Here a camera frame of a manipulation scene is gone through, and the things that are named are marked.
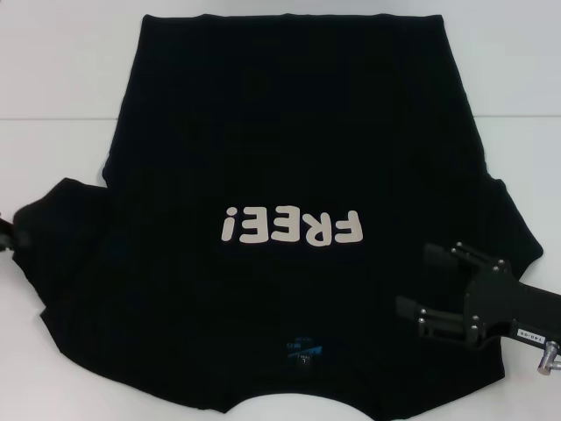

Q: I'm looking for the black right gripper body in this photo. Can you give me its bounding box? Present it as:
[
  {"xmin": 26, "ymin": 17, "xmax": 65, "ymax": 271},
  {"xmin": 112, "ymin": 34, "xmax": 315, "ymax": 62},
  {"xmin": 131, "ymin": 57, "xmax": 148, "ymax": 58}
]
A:
[{"xmin": 464, "ymin": 264, "xmax": 561, "ymax": 351}]

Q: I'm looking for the black T-shirt with FREE print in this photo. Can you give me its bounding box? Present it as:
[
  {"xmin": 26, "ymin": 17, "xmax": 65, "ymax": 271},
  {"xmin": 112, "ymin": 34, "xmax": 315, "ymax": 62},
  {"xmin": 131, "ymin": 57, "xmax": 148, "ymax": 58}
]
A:
[{"xmin": 11, "ymin": 12, "xmax": 544, "ymax": 421}]

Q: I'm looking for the silver right gripper cable connector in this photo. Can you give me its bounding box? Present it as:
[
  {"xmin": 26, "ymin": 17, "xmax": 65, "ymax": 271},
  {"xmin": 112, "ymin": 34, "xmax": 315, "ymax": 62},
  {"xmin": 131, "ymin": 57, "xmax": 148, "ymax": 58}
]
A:
[{"xmin": 536, "ymin": 341, "xmax": 561, "ymax": 376}]

